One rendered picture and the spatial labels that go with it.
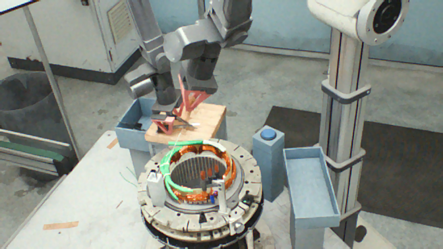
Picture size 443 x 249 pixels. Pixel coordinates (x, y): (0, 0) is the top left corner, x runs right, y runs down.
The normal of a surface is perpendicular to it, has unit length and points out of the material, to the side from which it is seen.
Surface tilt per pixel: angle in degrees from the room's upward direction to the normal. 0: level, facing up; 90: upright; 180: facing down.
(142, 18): 91
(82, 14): 91
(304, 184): 0
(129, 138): 90
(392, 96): 0
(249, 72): 0
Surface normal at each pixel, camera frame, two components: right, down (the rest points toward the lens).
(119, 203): -0.07, -0.77
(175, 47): -0.70, 0.26
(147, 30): 0.46, 0.44
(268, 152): -0.65, 0.52
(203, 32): 0.47, -0.40
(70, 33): -0.36, 0.62
